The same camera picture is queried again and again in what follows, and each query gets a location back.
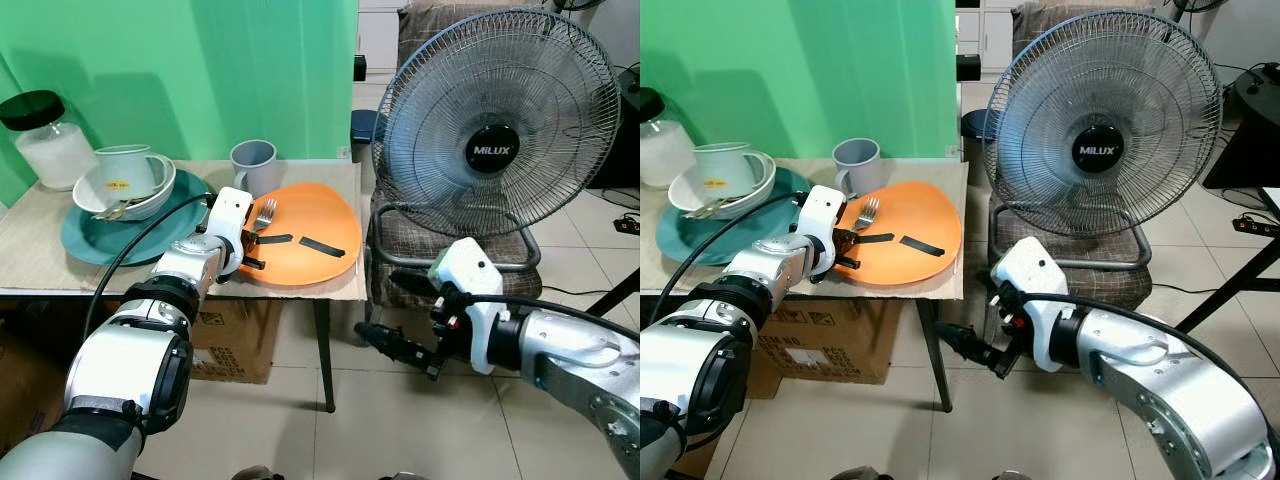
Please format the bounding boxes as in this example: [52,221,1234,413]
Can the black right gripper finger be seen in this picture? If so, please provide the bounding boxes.
[355,322,442,381]
[390,268,438,301]
[940,325,1009,379]

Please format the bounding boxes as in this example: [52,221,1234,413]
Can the table with black legs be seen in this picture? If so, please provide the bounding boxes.
[0,158,371,414]
[640,158,971,414]

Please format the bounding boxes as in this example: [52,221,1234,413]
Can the brown checked chair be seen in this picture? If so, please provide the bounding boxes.
[985,0,1153,311]
[366,0,546,309]

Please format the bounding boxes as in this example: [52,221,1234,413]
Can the orange plate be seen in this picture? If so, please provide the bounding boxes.
[234,183,362,288]
[835,181,964,288]

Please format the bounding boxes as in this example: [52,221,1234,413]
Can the grey mug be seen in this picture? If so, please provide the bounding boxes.
[231,140,280,199]
[832,138,884,198]

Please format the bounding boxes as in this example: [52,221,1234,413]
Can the printed cardboard box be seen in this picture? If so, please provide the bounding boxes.
[748,298,893,387]
[188,298,278,385]

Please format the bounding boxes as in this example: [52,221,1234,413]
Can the beige table mat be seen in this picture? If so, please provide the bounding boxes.
[640,158,969,301]
[0,158,370,302]

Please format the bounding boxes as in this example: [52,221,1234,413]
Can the white bowl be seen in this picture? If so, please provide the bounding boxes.
[668,155,777,221]
[72,157,178,222]

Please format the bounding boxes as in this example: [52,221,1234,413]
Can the metal spoon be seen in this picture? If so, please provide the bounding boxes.
[690,197,746,221]
[98,197,151,222]

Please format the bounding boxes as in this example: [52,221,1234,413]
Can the dark blue container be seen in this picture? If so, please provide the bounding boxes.
[350,108,387,151]
[960,108,992,151]

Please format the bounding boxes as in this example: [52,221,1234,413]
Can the light green mug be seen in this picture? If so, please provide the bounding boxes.
[94,144,174,201]
[692,142,776,199]

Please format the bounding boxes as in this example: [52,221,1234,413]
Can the teal plate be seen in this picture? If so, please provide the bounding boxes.
[60,170,217,267]
[655,168,813,267]

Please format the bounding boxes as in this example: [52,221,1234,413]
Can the grey Milux fan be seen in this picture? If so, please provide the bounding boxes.
[983,8,1224,271]
[370,8,622,273]

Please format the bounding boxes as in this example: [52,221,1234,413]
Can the green backdrop cloth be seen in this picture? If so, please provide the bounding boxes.
[0,0,359,208]
[640,0,959,161]

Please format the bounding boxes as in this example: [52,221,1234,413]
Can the glass jar with black lid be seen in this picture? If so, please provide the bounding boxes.
[640,88,698,189]
[0,90,98,192]

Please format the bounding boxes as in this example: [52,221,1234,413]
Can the white cabinet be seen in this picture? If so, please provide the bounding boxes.
[357,0,406,83]
[955,0,1021,86]

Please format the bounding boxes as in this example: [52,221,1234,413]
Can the plain brown cardboard box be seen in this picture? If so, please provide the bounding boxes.
[0,325,76,456]

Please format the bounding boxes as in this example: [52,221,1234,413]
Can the black side table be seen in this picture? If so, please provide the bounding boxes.
[1175,62,1280,333]

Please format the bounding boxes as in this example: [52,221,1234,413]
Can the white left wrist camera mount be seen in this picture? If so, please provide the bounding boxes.
[800,185,848,276]
[205,186,255,277]

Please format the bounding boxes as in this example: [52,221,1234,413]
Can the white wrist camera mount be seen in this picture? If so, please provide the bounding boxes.
[205,186,255,277]
[990,237,1076,373]
[800,185,848,276]
[428,238,506,373]

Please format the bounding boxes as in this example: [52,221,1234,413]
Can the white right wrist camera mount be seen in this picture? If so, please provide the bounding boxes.
[428,238,506,373]
[990,237,1076,373]

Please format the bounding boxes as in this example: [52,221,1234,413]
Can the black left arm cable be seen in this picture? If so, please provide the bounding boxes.
[646,190,809,331]
[83,190,219,341]

